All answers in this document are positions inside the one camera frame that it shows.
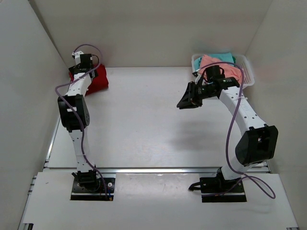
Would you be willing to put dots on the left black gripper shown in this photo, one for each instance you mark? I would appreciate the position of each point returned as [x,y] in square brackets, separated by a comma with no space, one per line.
[96,74]

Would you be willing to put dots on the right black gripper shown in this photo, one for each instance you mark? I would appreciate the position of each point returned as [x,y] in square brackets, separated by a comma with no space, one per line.
[190,100]

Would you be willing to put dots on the red t shirt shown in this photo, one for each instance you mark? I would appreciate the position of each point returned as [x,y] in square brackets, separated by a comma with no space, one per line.
[98,81]

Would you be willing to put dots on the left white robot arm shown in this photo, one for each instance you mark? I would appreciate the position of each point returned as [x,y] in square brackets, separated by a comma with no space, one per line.
[75,118]

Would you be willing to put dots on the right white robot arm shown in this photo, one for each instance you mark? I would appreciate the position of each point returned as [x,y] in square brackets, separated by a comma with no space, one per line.
[258,139]

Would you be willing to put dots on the pink t shirt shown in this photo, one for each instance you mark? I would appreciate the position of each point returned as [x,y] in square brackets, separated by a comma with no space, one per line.
[229,70]

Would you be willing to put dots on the teal t shirt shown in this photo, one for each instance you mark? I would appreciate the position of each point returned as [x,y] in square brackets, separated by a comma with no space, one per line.
[196,60]

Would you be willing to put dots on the white plastic laundry basket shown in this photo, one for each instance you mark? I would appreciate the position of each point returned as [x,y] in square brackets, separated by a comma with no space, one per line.
[242,61]

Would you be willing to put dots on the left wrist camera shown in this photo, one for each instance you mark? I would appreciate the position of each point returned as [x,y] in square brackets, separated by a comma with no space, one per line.
[84,61]

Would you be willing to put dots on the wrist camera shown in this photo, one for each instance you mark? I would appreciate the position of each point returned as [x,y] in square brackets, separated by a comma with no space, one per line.
[84,61]
[210,74]

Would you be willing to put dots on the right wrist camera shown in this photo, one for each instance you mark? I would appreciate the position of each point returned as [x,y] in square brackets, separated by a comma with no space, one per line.
[210,74]

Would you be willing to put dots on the aluminium rail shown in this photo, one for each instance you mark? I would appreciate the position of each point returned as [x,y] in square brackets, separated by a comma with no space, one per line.
[160,170]

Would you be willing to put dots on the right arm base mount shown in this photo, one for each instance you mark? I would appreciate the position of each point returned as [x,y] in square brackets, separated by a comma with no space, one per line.
[218,190]

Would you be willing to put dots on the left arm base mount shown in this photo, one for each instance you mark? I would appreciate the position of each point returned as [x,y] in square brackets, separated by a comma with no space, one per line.
[89,186]

